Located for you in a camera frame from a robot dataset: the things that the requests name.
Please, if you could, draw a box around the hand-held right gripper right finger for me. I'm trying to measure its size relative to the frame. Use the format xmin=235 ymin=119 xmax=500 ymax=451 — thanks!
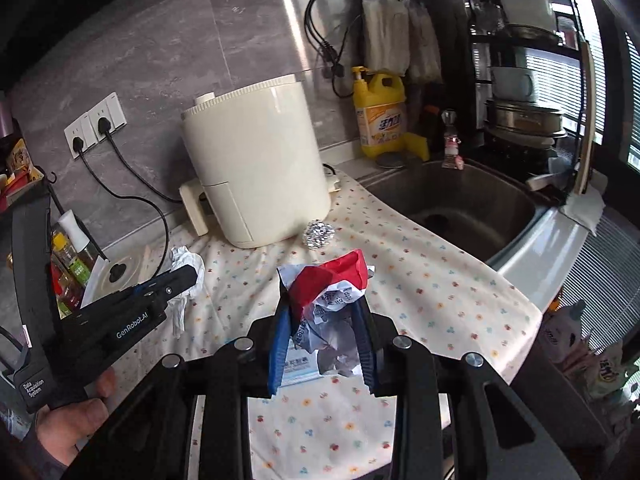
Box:
xmin=356 ymin=299 xmax=581 ymax=480

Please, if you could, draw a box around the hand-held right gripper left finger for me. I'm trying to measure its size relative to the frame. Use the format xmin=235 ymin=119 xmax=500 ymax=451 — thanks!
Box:
xmin=65 ymin=299 xmax=294 ymax=480

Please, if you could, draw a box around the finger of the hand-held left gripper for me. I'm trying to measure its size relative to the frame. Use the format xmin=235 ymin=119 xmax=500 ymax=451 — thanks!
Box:
xmin=132 ymin=264 xmax=198 ymax=313

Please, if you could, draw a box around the white tissue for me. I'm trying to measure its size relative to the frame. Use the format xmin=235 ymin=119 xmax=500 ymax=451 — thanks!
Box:
xmin=169 ymin=246 xmax=206 ymax=338

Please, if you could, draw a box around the white and red wrapper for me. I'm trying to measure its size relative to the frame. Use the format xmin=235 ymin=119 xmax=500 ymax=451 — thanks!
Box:
xmin=276 ymin=251 xmax=376 ymax=378

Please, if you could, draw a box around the person's left hand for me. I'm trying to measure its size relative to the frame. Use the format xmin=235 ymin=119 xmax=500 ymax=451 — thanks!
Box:
xmin=35 ymin=367 xmax=118 ymax=468

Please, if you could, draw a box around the white and blue medicine box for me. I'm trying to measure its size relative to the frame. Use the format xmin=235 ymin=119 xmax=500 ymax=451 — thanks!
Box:
xmin=282 ymin=345 xmax=366 ymax=386

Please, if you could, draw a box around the floral tablecloth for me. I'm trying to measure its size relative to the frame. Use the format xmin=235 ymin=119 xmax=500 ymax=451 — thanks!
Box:
xmin=107 ymin=170 xmax=543 ymax=480

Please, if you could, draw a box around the white-capped oil bottle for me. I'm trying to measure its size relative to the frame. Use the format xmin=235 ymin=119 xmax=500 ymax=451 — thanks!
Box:
xmin=56 ymin=210 xmax=98 ymax=286

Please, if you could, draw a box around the aluminium foil ball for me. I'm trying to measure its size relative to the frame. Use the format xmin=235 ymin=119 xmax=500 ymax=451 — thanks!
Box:
xmin=303 ymin=220 xmax=336 ymax=251

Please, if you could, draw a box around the cream air fryer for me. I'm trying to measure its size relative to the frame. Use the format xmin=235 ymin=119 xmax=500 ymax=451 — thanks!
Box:
xmin=179 ymin=74 xmax=341 ymax=249

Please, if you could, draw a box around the yellow snack packet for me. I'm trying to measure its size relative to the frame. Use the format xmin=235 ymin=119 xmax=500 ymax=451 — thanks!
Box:
xmin=7 ymin=139 xmax=43 ymax=183

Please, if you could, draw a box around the stainless steel sink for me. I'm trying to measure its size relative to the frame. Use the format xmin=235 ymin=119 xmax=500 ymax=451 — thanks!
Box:
xmin=362 ymin=157 xmax=551 ymax=263

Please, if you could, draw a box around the white printed refill pouch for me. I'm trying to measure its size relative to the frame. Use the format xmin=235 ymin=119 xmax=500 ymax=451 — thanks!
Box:
xmin=542 ymin=300 xmax=631 ymax=401

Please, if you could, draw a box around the yellow sponge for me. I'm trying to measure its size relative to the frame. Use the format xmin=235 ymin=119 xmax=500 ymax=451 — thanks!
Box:
xmin=404 ymin=132 xmax=431 ymax=161

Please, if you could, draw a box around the small pink bottle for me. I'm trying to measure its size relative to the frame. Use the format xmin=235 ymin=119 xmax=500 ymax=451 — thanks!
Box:
xmin=440 ymin=110 xmax=466 ymax=171

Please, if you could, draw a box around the yellow detergent pump bottle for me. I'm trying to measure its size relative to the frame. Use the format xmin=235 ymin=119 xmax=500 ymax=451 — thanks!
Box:
xmin=351 ymin=66 xmax=407 ymax=157

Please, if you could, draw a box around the black dish rack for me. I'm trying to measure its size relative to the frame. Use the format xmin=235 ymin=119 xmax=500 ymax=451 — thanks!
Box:
xmin=462 ymin=0 xmax=596 ymax=196

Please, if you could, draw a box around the white dishcloth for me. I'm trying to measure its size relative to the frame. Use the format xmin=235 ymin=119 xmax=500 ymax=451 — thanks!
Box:
xmin=560 ymin=190 xmax=606 ymax=234

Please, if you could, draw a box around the metal pan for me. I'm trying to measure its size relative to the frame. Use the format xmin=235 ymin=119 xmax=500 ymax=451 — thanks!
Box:
xmin=484 ymin=100 xmax=568 ymax=148

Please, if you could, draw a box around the hanging plastic bag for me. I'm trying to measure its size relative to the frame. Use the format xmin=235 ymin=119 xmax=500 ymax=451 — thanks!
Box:
xmin=407 ymin=0 xmax=444 ymax=86
xmin=361 ymin=0 xmax=412 ymax=76

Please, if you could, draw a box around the pale wooden board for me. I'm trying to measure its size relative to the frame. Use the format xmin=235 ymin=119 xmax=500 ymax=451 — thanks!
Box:
xmin=574 ymin=0 xmax=599 ymax=196

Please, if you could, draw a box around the black air fryer power cable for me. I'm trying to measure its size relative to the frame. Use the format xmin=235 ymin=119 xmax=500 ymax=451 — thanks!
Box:
xmin=95 ymin=116 xmax=185 ymax=206

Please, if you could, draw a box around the white wall socket panel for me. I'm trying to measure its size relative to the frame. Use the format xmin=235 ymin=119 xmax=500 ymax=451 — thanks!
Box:
xmin=64 ymin=92 xmax=126 ymax=160

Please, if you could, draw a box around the black hanging cable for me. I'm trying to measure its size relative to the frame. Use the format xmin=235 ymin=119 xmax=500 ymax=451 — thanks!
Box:
xmin=304 ymin=0 xmax=362 ymax=99

